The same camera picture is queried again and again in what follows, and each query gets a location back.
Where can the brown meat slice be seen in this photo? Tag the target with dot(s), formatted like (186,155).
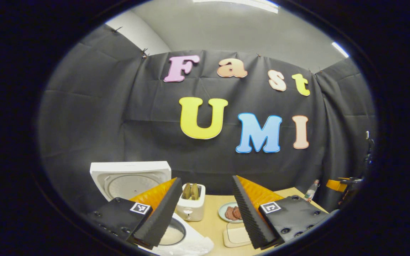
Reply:
(230,213)
(237,212)

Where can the white rectangular tray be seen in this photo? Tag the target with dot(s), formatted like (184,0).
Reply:
(236,236)

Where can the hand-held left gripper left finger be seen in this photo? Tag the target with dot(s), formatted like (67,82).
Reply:
(162,217)

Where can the white toaster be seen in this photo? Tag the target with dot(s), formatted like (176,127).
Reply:
(190,209)

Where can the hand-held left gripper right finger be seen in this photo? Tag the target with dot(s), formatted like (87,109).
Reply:
(249,213)

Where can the black backdrop cloth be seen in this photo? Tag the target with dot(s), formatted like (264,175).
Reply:
(101,124)

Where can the white rice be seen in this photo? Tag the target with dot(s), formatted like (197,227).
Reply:
(173,235)

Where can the pale green plate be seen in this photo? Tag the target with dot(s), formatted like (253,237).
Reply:
(222,213)

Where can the brown bread slice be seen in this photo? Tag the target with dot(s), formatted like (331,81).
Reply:
(187,191)
(194,191)

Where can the small clear bottle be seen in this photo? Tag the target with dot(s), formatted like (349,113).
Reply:
(311,192)

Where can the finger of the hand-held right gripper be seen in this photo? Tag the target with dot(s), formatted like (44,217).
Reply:
(336,185)

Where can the white rice cooker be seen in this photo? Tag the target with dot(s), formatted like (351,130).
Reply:
(126,170)

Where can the small ceiling light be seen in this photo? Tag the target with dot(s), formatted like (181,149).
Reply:
(340,49)

